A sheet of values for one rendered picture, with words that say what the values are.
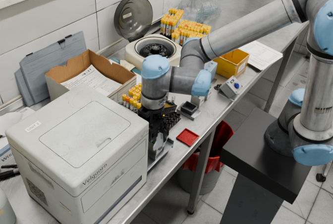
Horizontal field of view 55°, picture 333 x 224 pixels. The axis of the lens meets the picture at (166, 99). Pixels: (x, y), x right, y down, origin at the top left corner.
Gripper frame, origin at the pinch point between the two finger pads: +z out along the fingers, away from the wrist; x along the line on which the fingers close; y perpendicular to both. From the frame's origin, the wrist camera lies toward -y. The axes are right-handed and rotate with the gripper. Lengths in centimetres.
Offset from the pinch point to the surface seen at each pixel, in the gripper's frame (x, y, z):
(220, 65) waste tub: -7, -62, 4
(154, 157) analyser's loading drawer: 2.1, 2.6, 4.2
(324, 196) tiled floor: 68, -105, 97
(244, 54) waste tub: -2, -74, 1
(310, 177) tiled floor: 56, -114, 97
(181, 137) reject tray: 2.0, -15.3, 9.4
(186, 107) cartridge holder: -5.5, -29.8, 8.2
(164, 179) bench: 8.3, 4.1, 10.1
